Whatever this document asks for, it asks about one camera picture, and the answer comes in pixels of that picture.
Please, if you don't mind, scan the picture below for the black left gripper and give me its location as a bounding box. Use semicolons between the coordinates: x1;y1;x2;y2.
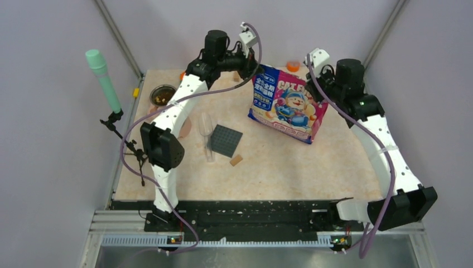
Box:
216;44;263;80

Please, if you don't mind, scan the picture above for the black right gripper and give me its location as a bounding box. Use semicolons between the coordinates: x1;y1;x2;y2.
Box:
306;65;345;104

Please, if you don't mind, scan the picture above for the pet food bag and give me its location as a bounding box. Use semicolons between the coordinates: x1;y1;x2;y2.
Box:
248;65;328;144

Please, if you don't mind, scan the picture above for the clear plastic scoop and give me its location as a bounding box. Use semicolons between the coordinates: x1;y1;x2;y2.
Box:
199;112;215;162

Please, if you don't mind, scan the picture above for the pink double bowl stand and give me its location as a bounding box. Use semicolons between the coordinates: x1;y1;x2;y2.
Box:
145;104;192;139

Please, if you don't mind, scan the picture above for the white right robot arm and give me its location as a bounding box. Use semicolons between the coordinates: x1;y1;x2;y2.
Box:
304;58;438;231

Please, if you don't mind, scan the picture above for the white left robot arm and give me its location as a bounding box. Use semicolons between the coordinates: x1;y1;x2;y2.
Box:
140;26;260;231

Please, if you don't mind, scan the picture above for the brown pet food kibble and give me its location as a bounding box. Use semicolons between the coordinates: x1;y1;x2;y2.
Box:
154;90;175;106

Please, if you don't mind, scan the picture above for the steel pet bowl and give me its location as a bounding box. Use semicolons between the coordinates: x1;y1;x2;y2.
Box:
149;84;177;107

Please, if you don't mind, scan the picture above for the brown wooden cube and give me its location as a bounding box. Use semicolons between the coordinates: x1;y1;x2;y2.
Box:
233;71;240;82

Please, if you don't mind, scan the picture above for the orange tape roll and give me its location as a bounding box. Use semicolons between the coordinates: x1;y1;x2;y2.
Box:
286;61;301;73

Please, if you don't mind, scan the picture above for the dark grey studded baseplate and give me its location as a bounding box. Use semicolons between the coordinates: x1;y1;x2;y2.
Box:
210;125;243;158

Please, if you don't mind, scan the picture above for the small brown wooden block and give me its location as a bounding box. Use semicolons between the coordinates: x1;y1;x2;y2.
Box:
230;154;243;166

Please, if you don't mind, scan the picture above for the mint green microphone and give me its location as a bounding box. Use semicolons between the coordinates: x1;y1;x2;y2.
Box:
85;49;122;114

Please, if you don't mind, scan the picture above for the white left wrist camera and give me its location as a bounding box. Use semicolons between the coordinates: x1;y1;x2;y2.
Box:
239;22;258;49

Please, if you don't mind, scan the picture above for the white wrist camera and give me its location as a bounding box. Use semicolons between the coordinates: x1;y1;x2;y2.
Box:
239;22;258;49
303;47;330;76

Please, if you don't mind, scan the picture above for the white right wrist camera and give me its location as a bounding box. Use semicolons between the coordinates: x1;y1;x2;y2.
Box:
303;47;330;76

